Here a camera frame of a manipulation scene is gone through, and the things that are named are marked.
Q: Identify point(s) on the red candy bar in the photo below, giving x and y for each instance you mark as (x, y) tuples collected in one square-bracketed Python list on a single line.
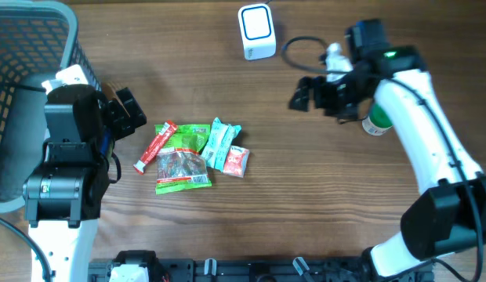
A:
[(163, 136)]

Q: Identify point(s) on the green lid jar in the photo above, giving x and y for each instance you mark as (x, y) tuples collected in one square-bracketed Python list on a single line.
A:
[(377, 122)]

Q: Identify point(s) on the clear gummy candy bag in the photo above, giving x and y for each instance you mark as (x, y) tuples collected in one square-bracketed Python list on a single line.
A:
[(180, 170)]

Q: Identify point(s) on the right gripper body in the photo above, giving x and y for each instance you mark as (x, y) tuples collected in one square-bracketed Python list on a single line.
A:
[(341, 96)]

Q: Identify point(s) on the grey plastic mesh basket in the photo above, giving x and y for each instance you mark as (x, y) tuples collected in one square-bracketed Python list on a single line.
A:
[(37, 39)]

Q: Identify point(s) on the red Kleenex tissue pack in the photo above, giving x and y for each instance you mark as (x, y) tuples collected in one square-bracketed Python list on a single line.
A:
[(236, 161)]

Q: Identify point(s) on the mint green wipes pack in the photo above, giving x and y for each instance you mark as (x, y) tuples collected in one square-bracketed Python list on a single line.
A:
[(218, 144)]

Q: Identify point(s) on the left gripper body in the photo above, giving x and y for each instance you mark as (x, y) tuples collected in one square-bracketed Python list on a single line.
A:
[(111, 117)]

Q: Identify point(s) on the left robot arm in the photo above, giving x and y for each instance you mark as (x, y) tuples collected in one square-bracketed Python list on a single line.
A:
[(64, 193)]

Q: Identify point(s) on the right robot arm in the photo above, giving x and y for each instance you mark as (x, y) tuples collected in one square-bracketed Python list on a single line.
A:
[(384, 87)]

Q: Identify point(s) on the white barcode scanner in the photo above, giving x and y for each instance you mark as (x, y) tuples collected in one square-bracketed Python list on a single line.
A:
[(257, 31)]

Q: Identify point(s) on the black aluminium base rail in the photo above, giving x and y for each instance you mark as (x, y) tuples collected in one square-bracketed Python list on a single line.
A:
[(145, 266)]

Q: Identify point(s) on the green snack bag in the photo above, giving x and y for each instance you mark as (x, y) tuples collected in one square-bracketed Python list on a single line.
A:
[(190, 138)]

